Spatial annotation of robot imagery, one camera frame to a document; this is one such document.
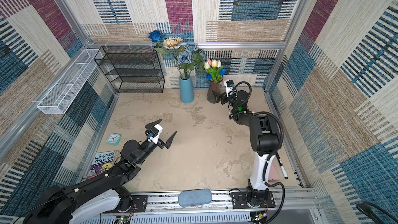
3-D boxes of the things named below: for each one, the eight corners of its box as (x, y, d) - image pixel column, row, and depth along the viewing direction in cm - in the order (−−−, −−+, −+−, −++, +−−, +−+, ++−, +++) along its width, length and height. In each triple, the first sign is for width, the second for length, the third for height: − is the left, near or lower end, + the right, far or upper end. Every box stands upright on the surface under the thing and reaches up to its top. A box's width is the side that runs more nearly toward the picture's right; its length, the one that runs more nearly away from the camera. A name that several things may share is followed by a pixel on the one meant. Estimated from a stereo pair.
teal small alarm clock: (108, 145, 95) (105, 143, 93) (111, 136, 99) (109, 133, 97) (118, 145, 95) (116, 143, 92) (121, 136, 99) (119, 133, 96)
